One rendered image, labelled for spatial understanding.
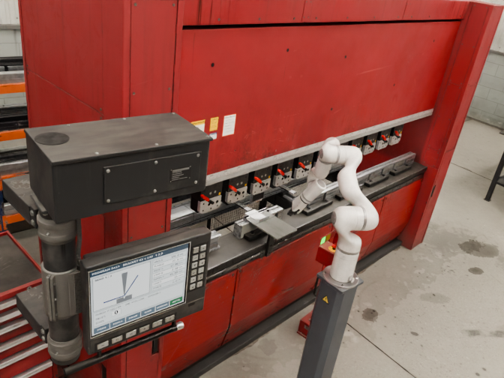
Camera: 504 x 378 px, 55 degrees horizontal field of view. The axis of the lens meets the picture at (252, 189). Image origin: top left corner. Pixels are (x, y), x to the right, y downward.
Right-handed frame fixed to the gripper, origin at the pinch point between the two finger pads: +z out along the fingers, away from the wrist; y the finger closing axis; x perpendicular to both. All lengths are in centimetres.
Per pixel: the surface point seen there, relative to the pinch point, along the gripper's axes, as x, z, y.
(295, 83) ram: -48, -69, -17
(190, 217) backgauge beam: -56, 26, 20
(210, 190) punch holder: -63, -16, 38
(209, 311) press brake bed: -23, 45, 63
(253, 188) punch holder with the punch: -36.6, -13.7, 14.9
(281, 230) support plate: -8.9, -4.8, 25.3
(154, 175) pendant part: -104, -80, 119
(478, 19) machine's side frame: 79, -132, -165
